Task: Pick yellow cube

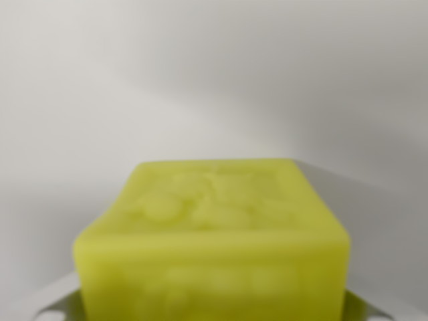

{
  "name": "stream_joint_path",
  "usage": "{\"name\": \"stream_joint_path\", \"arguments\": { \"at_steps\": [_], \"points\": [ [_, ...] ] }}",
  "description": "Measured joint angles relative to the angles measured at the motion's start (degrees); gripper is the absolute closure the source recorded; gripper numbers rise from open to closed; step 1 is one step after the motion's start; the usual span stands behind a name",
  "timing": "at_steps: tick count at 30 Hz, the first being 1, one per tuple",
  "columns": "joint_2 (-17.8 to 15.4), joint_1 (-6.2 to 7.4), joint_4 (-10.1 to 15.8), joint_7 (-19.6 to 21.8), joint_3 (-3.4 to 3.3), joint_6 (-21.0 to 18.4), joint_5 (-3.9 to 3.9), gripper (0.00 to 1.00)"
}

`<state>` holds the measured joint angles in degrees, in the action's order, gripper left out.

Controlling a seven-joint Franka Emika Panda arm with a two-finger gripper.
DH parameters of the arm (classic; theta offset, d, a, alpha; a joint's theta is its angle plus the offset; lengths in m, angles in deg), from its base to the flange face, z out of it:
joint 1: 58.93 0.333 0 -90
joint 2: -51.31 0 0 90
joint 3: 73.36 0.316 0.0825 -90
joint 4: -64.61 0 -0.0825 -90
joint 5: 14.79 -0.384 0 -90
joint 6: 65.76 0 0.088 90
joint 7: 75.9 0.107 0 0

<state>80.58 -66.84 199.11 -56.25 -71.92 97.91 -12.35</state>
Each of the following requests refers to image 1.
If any black grey gripper left finger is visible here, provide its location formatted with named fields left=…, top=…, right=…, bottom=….
left=31, top=270, right=89, bottom=321

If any yellow embossed cube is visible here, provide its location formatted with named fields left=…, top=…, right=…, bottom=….
left=72, top=157, right=352, bottom=321

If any black grey gripper right finger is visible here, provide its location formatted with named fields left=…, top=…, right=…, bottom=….
left=340, top=288, right=397, bottom=321

